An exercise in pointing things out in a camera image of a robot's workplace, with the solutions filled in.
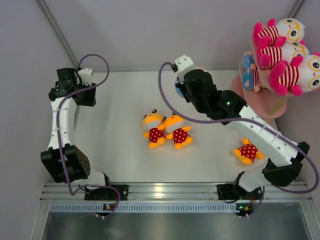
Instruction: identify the boy plush black hair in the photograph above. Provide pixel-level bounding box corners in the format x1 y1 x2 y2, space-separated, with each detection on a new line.
174 78 184 98

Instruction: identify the pink panda plush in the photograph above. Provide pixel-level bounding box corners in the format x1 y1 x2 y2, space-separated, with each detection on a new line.
252 18 305 46
269 52 320 96
256 36 310 70

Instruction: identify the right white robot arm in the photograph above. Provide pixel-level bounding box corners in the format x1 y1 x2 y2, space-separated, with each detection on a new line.
172 66 310 199

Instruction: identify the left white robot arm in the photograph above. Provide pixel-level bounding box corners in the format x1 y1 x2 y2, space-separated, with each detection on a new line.
40 68 113 200

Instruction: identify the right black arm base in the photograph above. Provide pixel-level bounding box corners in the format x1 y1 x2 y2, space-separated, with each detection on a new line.
216 183 263 203

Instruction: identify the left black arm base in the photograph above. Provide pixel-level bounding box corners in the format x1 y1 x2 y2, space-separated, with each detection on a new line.
84 184 129 201

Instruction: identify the pink three-tier shelf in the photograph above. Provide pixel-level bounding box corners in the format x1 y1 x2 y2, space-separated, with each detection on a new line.
231 37 288 135

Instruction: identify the yellow bear plush middle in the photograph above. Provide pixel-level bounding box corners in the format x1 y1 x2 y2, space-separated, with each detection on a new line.
162 112 193 150

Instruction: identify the yellow bear plush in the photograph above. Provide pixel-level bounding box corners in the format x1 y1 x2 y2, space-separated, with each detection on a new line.
162 112 193 150
142 109 167 149
232 138 264 165

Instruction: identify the yellow bear plush left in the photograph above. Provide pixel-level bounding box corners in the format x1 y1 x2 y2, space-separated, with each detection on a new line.
142 109 167 149

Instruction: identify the yellow bear plush right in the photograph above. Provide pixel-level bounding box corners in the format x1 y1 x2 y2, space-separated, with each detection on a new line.
232 138 264 165

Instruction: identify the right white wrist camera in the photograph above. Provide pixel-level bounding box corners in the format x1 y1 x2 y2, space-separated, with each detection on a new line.
173 54 195 76

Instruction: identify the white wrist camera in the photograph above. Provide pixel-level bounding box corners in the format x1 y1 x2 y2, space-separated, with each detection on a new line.
77 68 93 85
173 54 195 76

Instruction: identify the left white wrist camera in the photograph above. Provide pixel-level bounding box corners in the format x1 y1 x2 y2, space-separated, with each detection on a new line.
77 68 93 85

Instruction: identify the aluminium front rail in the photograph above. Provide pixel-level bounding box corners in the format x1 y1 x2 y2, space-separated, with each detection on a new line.
40 182 313 202

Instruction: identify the white slotted cable duct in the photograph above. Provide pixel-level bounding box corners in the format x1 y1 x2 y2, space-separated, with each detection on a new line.
50 202 242 214

